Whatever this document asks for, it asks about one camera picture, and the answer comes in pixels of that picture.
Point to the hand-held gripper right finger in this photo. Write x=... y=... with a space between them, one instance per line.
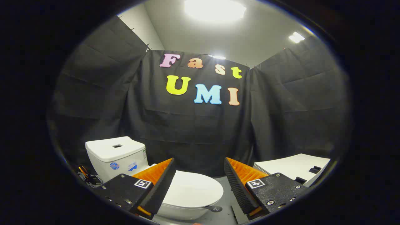
x=237 y=190

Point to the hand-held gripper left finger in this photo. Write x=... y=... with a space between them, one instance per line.
x=161 y=190

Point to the white toilet lid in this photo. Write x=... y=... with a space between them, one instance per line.
x=193 y=189

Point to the white toilet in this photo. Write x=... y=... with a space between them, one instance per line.
x=112 y=153

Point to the white grooved panel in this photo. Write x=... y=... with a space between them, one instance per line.
x=290 y=167

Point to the black backdrop cloth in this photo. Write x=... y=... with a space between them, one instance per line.
x=193 y=131

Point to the small ceiling light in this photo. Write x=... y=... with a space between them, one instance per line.
x=218 y=57

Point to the large ceiling light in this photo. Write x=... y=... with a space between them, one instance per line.
x=215 y=9

